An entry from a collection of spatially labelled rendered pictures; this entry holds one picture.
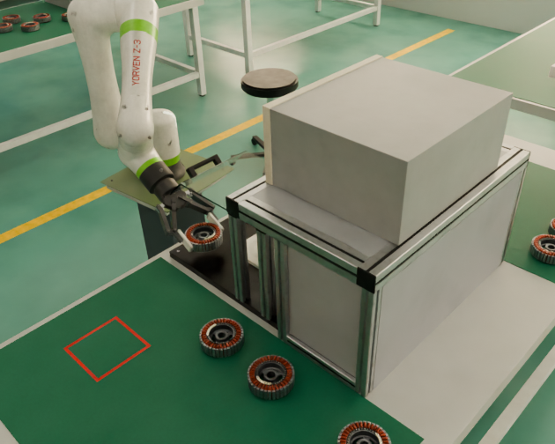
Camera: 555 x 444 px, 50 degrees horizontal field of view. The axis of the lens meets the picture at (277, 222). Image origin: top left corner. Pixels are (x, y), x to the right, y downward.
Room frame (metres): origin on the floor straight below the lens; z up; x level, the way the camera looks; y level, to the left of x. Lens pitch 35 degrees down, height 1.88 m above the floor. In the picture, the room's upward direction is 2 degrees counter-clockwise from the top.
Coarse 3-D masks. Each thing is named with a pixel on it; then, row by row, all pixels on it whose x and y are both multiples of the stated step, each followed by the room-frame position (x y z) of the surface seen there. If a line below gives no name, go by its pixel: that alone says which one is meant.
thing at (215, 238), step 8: (200, 224) 1.47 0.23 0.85; (208, 224) 1.47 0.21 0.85; (192, 232) 1.43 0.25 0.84; (200, 232) 1.46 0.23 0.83; (208, 232) 1.46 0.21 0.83; (216, 232) 1.43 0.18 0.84; (192, 240) 1.39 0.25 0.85; (200, 240) 1.38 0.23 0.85; (208, 240) 1.38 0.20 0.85; (216, 240) 1.39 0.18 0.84; (200, 248) 1.37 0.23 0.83; (208, 248) 1.38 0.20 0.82
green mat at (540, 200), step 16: (528, 176) 1.83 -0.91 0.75; (544, 176) 1.83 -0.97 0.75; (528, 192) 1.73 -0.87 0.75; (544, 192) 1.73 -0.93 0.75; (528, 208) 1.63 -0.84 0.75; (544, 208) 1.63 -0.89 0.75; (528, 224) 1.54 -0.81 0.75; (544, 224) 1.54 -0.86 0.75; (512, 240) 1.46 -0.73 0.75; (528, 240) 1.46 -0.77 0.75; (512, 256) 1.38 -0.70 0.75; (528, 256) 1.38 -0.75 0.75; (544, 272) 1.30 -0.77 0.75
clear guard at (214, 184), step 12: (240, 156) 1.49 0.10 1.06; (252, 156) 1.48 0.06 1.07; (216, 168) 1.42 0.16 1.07; (228, 168) 1.42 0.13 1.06; (240, 168) 1.42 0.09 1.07; (252, 168) 1.41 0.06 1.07; (264, 168) 1.41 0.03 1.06; (192, 180) 1.36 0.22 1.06; (204, 180) 1.36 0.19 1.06; (216, 180) 1.36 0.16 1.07; (228, 180) 1.36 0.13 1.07; (240, 180) 1.36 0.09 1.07; (252, 180) 1.35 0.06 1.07; (204, 192) 1.30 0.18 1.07; (216, 192) 1.30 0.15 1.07; (228, 192) 1.30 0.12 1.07; (216, 204) 1.25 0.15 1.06
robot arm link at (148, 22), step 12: (120, 0) 1.91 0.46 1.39; (132, 0) 1.90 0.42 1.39; (144, 0) 1.91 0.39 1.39; (120, 12) 1.88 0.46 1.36; (132, 12) 1.86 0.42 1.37; (144, 12) 1.87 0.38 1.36; (156, 12) 1.91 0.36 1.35; (120, 24) 1.87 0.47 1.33; (132, 24) 1.83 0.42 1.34; (144, 24) 1.84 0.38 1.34; (156, 24) 1.88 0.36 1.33; (120, 36) 1.83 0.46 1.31; (156, 36) 1.85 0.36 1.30
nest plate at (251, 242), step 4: (252, 236) 1.48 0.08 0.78; (248, 240) 1.46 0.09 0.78; (252, 240) 1.46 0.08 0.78; (256, 240) 1.46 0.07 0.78; (248, 244) 1.44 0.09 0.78; (252, 244) 1.44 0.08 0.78; (256, 244) 1.44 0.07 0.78; (248, 248) 1.42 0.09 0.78; (252, 248) 1.42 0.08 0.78; (256, 248) 1.42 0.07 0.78; (248, 252) 1.41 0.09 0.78; (252, 252) 1.41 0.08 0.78; (256, 252) 1.40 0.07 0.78; (248, 256) 1.38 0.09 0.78; (252, 256) 1.38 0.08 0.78; (256, 256) 1.38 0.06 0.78; (248, 260) 1.37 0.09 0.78; (252, 260) 1.37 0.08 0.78; (256, 260) 1.37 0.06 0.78; (252, 264) 1.36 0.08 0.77; (256, 264) 1.35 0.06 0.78
